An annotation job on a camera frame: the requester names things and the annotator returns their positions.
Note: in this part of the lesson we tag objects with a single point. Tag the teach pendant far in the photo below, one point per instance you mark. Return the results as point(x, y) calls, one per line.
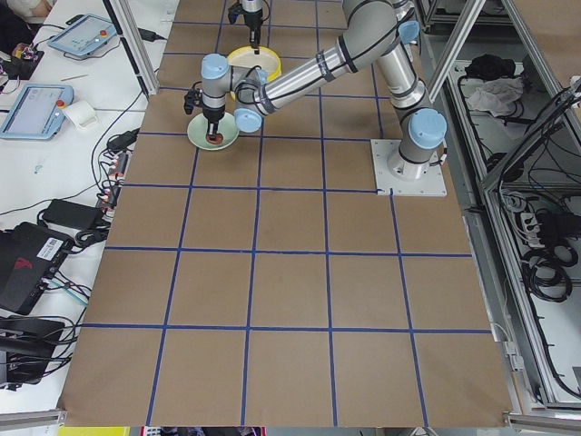
point(84, 36)

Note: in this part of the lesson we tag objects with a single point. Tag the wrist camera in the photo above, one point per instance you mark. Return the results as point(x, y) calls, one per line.
point(192, 100)
point(234, 11)

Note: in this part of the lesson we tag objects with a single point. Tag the teach pendant near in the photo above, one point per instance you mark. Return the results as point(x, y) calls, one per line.
point(37, 113)

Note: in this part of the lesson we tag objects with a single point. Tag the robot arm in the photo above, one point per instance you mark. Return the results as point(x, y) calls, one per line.
point(252, 5)
point(377, 32)

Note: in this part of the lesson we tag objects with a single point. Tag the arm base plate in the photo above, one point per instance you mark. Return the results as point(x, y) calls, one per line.
point(395, 176)

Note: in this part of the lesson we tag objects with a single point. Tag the teach pendant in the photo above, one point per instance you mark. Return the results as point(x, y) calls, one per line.
point(84, 36)
point(37, 113)

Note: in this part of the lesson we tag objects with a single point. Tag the black power adapter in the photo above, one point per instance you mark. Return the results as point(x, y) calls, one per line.
point(71, 215)

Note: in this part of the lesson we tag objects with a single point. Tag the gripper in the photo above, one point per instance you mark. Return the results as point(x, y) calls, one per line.
point(251, 21)
point(212, 113)

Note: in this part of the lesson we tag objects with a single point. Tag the black computer box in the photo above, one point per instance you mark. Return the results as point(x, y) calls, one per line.
point(30, 253)

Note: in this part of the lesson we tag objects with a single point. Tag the white paper roll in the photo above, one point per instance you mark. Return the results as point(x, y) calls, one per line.
point(81, 115)

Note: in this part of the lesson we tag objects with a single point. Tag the light green plate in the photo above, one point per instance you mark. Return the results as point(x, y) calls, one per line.
point(227, 131)

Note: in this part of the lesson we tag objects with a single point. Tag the brown bun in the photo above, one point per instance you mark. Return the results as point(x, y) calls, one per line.
point(214, 138)

